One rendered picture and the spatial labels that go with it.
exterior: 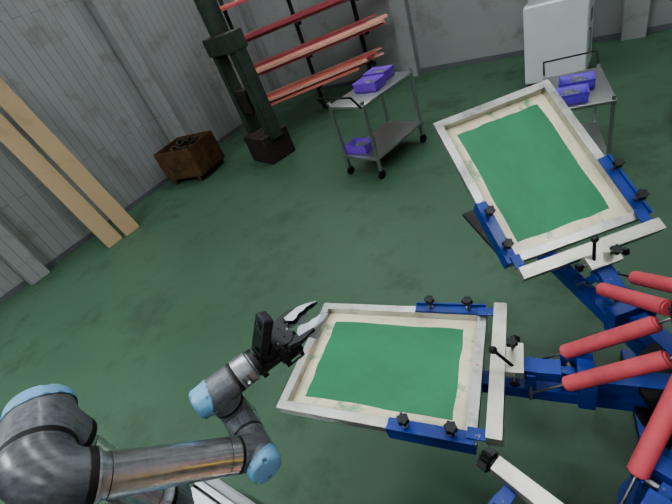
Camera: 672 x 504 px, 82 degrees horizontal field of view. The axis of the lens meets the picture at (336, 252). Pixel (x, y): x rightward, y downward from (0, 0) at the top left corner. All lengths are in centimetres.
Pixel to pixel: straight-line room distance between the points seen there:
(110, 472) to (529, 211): 170
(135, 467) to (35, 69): 722
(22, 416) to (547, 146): 203
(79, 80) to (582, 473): 785
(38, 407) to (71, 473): 15
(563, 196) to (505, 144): 35
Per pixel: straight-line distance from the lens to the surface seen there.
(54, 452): 82
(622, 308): 175
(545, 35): 645
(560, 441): 260
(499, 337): 163
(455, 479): 251
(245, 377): 95
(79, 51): 807
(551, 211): 193
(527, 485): 138
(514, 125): 213
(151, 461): 85
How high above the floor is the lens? 233
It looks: 35 degrees down
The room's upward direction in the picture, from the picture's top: 22 degrees counter-clockwise
